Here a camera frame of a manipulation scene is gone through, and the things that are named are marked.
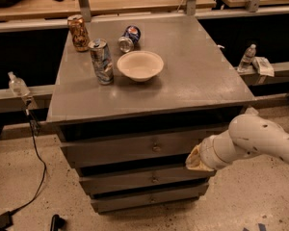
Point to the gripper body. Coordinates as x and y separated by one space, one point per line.
207 154

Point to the grey top drawer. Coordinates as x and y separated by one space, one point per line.
101 152

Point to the grey drawer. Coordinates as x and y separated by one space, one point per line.
152 197
139 178
101 152

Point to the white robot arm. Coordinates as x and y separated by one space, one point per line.
247 136

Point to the grey drawer cabinet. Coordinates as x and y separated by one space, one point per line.
197 87

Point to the grey middle drawer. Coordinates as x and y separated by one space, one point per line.
139 178

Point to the grey bottom drawer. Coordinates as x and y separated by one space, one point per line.
152 197

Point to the white box on floor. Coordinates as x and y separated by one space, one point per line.
251 111

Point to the clear water bottle right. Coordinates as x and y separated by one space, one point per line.
247 58

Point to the white bowl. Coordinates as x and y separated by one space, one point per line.
140 66

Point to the white crumpled packet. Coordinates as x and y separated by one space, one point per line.
263 66

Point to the blue pepsi can lying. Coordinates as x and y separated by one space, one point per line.
129 39

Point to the silver blue tall can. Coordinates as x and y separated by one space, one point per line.
101 61

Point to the black object on floor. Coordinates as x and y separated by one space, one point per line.
57 223

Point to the orange soda can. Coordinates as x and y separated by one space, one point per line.
78 31

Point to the black power adapter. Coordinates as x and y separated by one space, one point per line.
6 220

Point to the clear bottle on left rail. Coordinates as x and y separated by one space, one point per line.
18 86

